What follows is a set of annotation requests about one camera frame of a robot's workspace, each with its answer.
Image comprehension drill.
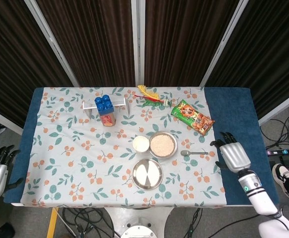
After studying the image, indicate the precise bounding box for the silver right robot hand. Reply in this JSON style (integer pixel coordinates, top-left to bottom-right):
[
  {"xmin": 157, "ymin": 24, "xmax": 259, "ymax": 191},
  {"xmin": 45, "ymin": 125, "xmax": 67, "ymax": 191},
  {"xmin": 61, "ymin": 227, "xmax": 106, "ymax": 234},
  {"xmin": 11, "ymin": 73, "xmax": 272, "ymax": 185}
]
[{"xmin": 210, "ymin": 131, "xmax": 252, "ymax": 174}]

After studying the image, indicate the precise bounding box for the metal spoon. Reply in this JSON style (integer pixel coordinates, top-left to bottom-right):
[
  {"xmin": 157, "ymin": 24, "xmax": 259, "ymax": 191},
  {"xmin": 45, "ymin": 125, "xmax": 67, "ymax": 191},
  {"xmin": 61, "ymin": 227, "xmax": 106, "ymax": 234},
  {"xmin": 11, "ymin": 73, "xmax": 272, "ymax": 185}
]
[{"xmin": 180, "ymin": 149, "xmax": 209, "ymax": 157}]

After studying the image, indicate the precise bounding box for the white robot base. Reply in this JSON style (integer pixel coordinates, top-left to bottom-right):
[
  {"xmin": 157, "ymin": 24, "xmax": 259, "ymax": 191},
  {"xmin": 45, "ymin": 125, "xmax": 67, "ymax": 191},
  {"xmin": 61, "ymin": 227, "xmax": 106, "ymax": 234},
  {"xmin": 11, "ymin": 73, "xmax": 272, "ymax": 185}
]
[{"xmin": 104, "ymin": 207, "xmax": 175, "ymax": 238}]

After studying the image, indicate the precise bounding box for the metal bowl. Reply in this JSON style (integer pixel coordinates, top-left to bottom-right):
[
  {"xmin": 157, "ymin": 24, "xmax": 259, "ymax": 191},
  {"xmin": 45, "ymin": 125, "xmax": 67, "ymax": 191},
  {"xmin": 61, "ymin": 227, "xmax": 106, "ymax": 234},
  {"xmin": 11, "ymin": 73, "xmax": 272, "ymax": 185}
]
[{"xmin": 148, "ymin": 130, "xmax": 178, "ymax": 159}]

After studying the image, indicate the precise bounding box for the white paper cup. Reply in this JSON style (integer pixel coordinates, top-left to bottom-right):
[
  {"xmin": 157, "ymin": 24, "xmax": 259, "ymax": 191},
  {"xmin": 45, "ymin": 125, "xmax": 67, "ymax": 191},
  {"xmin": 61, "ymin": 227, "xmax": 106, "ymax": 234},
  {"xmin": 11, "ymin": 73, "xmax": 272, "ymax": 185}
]
[{"xmin": 132, "ymin": 135, "xmax": 150, "ymax": 153}]

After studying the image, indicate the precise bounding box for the blue table cover cloth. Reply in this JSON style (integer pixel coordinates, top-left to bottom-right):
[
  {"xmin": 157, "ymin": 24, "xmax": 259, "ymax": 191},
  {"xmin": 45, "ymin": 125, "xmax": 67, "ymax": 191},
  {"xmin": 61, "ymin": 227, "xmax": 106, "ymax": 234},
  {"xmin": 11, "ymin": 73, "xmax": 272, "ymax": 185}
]
[{"xmin": 4, "ymin": 86, "xmax": 279, "ymax": 206}]

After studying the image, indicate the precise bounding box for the white black sneaker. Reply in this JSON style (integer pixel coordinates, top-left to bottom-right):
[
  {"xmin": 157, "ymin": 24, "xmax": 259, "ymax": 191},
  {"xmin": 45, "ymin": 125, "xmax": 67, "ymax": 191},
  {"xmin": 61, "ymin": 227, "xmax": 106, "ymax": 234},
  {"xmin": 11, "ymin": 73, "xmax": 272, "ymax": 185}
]
[{"xmin": 272, "ymin": 163, "xmax": 289, "ymax": 200}]

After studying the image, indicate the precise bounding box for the green orange snack bag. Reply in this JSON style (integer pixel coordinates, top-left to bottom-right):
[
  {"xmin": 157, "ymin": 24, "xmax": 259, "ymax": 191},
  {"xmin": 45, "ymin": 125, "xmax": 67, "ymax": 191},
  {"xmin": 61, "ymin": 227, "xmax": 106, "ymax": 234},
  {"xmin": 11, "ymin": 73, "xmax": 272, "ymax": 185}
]
[{"xmin": 170, "ymin": 99, "xmax": 216, "ymax": 137}]

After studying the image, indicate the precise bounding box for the round metal plate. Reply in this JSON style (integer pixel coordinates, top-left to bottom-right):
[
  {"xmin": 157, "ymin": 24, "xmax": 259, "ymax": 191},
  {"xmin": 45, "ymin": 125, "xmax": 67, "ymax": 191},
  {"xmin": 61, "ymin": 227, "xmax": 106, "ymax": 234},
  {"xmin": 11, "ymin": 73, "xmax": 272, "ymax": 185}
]
[{"xmin": 132, "ymin": 158, "xmax": 164, "ymax": 190}]

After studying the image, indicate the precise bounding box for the floral patterned tablecloth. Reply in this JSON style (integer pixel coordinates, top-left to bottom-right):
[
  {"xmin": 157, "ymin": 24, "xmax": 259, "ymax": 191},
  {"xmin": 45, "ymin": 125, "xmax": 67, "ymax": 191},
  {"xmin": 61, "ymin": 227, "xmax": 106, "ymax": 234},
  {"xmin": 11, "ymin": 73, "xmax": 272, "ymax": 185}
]
[{"xmin": 20, "ymin": 86, "xmax": 227, "ymax": 208}]

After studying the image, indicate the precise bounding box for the colourful feather shuttlecock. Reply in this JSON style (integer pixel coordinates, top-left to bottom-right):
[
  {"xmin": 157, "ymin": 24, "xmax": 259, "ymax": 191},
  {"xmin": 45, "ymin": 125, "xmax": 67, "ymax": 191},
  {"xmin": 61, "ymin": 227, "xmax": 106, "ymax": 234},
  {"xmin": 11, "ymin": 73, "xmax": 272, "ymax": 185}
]
[{"xmin": 134, "ymin": 85, "xmax": 173, "ymax": 108}]

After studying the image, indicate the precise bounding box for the blue building block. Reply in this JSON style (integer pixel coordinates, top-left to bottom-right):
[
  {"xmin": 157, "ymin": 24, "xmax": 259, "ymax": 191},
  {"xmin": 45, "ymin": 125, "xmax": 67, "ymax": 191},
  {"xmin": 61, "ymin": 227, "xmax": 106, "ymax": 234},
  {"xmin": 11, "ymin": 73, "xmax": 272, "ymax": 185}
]
[{"xmin": 94, "ymin": 94, "xmax": 115, "ymax": 117}]

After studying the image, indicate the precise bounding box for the black cable bundle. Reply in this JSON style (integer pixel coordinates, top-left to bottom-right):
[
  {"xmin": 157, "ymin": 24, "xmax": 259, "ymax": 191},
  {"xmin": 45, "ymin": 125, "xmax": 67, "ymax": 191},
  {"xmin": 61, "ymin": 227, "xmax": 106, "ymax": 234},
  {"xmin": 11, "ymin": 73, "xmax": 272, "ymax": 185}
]
[
  {"xmin": 57, "ymin": 207, "xmax": 120, "ymax": 238},
  {"xmin": 261, "ymin": 104, "xmax": 289, "ymax": 151},
  {"xmin": 180, "ymin": 207, "xmax": 261, "ymax": 238}
]

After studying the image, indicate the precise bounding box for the dark partition panel white frame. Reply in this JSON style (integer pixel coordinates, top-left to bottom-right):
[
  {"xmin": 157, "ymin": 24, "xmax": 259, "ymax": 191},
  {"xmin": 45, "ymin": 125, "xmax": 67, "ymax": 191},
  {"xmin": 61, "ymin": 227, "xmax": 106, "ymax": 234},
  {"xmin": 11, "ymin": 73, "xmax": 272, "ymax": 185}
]
[
  {"xmin": 0, "ymin": 0, "xmax": 79, "ymax": 136},
  {"xmin": 34, "ymin": 0, "xmax": 139, "ymax": 87},
  {"xmin": 137, "ymin": 0, "xmax": 250, "ymax": 87},
  {"xmin": 200, "ymin": 0, "xmax": 289, "ymax": 126}
]

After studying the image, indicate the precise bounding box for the white wire mini goal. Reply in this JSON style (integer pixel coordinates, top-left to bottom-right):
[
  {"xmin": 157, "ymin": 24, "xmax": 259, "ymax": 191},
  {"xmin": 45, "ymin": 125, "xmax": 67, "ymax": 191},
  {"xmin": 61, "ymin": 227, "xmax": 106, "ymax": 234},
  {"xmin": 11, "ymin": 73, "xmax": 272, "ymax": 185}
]
[{"xmin": 81, "ymin": 97, "xmax": 131, "ymax": 120}]

